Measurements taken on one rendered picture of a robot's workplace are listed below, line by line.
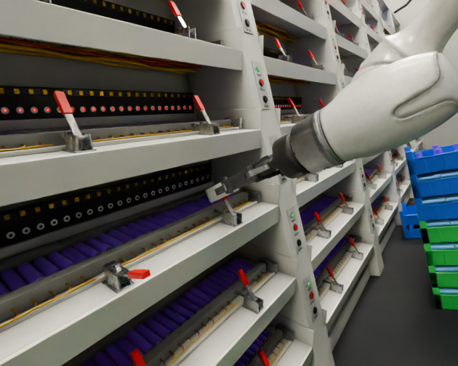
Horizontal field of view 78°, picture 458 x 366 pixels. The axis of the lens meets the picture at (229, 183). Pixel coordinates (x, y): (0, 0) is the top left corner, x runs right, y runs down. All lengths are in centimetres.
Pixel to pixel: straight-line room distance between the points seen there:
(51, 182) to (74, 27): 22
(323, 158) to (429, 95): 14
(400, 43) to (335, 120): 18
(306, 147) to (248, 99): 32
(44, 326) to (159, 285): 15
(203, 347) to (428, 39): 62
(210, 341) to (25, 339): 32
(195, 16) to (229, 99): 24
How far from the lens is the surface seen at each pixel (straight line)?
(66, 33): 48
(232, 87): 76
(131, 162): 45
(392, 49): 54
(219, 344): 60
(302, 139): 44
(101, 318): 43
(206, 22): 84
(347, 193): 140
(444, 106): 41
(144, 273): 38
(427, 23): 55
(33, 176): 39
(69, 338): 42
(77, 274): 47
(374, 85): 41
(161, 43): 56
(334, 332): 111
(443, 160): 112
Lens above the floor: 68
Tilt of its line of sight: 4 degrees down
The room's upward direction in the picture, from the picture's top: 14 degrees counter-clockwise
